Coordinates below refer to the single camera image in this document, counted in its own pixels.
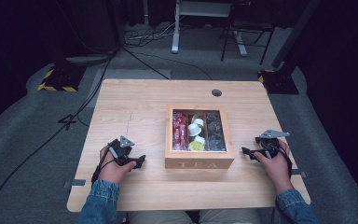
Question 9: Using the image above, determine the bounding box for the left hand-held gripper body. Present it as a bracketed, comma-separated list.
[106, 135, 137, 166]

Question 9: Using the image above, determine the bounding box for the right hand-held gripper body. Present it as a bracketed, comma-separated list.
[255, 129, 292, 160]

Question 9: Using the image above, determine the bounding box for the person's left hand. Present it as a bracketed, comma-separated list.
[97, 145, 137, 185]

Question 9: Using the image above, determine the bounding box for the person's right hand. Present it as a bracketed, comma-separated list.
[254, 139, 294, 194]

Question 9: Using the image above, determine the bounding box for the pile of dark tea bags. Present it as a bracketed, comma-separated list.
[205, 112, 227, 152]

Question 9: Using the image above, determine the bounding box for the grey tape strip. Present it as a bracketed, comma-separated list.
[291, 169, 309, 179]
[62, 178, 87, 189]

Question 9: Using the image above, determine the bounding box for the bundle of red packets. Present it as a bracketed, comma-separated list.
[172, 111, 189, 151]

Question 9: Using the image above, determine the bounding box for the wooden tea box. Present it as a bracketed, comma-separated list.
[164, 104, 236, 170]

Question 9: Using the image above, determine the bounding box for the person's left leg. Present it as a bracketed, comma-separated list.
[126, 210, 194, 224]

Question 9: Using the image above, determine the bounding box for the person's leg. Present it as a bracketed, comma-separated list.
[126, 210, 194, 224]
[198, 208, 263, 224]

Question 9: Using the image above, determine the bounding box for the black stand base hazard tape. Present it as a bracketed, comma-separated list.
[36, 59, 87, 93]
[257, 68, 300, 95]

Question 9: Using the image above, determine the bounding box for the person's right leg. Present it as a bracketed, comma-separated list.
[198, 208, 263, 224]

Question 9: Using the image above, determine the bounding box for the black slanted stand pole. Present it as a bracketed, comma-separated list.
[271, 0, 322, 70]

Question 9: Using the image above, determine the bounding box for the black chair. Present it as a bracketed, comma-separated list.
[219, 0, 277, 66]

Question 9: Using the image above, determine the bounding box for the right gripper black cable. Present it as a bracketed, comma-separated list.
[271, 145, 294, 224]

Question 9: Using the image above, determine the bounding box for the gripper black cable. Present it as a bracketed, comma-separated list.
[271, 145, 294, 224]
[90, 145, 119, 189]

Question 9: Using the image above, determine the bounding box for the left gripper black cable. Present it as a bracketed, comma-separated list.
[90, 145, 119, 189]

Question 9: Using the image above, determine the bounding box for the long black floor cable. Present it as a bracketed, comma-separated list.
[0, 49, 117, 224]

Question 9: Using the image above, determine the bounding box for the thin black floor cable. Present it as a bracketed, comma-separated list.
[121, 46, 213, 81]

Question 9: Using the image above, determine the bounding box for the tangle of floor cables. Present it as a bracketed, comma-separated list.
[123, 15, 186, 49]

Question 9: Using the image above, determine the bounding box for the white desk frame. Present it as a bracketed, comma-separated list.
[171, 0, 249, 57]

